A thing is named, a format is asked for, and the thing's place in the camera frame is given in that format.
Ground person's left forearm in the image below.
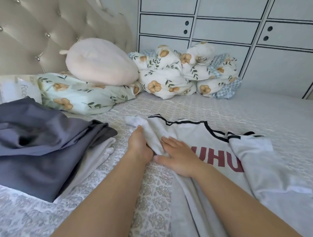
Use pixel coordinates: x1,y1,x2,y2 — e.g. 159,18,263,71
51,156,150,237

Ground white wardrobe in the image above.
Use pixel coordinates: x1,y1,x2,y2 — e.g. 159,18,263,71
137,0,313,100

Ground person's left hand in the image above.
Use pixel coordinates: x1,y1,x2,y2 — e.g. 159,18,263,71
127,125,155,166

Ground pink plush pillow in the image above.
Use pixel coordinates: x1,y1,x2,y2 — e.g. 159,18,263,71
59,37,140,87

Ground floral pillow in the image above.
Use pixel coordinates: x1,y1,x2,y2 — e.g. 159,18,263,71
35,72,143,116

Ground floral bunched quilt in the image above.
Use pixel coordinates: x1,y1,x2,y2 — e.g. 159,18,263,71
209,53,243,100

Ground person's right forearm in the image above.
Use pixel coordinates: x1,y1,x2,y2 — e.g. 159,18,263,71
191,161,297,237

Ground beige tufted headboard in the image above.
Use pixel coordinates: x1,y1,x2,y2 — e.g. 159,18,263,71
0,0,137,77

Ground bed with grey patterned sheet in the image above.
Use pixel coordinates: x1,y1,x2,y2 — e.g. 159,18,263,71
0,87,313,237

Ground white garment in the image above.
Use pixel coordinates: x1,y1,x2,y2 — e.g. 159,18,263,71
53,136,117,204

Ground white packet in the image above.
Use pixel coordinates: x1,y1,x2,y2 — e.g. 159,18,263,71
0,75,43,105

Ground person's right hand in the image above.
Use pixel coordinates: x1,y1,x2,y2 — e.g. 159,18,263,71
153,136,205,178

